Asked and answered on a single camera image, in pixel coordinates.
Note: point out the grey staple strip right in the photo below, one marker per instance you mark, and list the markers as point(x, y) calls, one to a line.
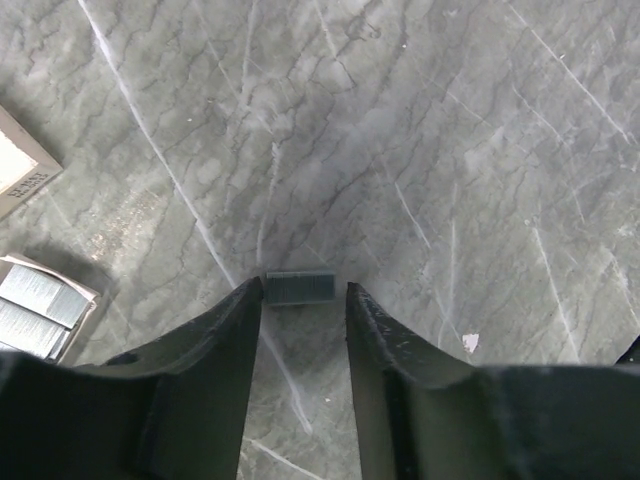
point(26, 331)

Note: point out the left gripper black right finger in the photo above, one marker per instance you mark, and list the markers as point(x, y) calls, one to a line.
point(423, 414)

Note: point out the white staple box tray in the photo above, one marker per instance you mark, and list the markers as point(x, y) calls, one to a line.
point(78, 335)

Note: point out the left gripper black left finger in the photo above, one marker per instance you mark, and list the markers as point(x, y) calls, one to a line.
point(174, 408)

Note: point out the white staple box sleeve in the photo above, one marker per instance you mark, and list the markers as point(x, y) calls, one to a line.
point(26, 165)

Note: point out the dark grey staple strip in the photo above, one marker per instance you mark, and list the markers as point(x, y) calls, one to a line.
point(286, 288)

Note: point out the grey staple strip middle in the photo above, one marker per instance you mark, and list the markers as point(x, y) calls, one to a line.
point(45, 295)

